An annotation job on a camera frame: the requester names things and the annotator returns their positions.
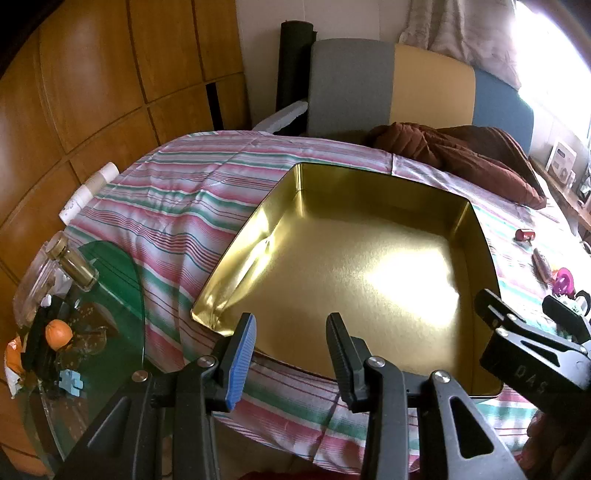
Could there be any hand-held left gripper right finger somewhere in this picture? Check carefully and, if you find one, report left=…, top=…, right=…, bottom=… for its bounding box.
left=326, top=313, right=522, bottom=480

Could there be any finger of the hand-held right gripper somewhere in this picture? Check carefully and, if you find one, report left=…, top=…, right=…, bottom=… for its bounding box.
left=474, top=288, right=589, bottom=358
left=542, top=294, right=591, bottom=344

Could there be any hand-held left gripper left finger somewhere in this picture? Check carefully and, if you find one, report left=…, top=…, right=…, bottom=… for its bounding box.
left=55, top=313, right=257, bottom=480

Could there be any purple egg-shaped toy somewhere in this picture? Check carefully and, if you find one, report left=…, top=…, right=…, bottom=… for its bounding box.
left=531, top=248, right=553, bottom=281

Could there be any gold tin box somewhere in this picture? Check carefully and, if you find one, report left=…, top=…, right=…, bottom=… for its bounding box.
left=190, top=161, right=505, bottom=398

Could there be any wooden shelf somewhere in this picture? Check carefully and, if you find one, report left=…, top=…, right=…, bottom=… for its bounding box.
left=531, top=154, right=591, bottom=241

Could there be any green glass table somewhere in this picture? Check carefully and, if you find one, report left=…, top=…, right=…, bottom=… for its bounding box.
left=18, top=240, right=148, bottom=476

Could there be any brown cloth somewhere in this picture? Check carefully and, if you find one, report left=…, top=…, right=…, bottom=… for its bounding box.
left=367, top=122, right=548, bottom=210

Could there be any white box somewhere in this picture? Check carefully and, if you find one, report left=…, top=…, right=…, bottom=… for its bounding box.
left=547, top=142, right=578, bottom=178

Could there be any striped blanket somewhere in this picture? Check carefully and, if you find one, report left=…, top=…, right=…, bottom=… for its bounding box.
left=65, top=130, right=591, bottom=476

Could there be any blue puzzle piece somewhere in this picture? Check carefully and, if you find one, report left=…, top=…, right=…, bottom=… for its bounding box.
left=59, top=369, right=86, bottom=393

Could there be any orange fruit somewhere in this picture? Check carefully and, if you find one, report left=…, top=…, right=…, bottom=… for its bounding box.
left=45, top=319, right=75, bottom=349

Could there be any glass jar gold lid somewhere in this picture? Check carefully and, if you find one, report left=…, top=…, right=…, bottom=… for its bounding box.
left=58, top=249, right=100, bottom=291
left=44, top=232, right=71, bottom=259

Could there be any black plastic object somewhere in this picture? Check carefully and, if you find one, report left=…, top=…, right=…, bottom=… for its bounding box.
left=21, top=295, right=75, bottom=374

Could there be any orange white packet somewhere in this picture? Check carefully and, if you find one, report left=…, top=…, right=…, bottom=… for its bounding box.
left=4, top=337, right=28, bottom=398

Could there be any white foam piece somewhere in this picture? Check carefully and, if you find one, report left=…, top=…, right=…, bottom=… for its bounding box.
left=253, top=100, right=309, bottom=136

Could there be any grey yellow blue headboard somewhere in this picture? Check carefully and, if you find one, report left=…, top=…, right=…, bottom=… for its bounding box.
left=307, top=39, right=536, bottom=153

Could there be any pale curtain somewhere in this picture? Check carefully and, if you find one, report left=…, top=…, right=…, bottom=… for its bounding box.
left=399, top=0, right=522, bottom=88

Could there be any black rolled mat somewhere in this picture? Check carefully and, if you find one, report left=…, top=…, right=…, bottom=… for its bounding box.
left=276, top=21, right=319, bottom=114

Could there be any wooden wardrobe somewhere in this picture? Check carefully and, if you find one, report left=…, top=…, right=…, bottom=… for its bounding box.
left=0, top=0, right=252, bottom=476

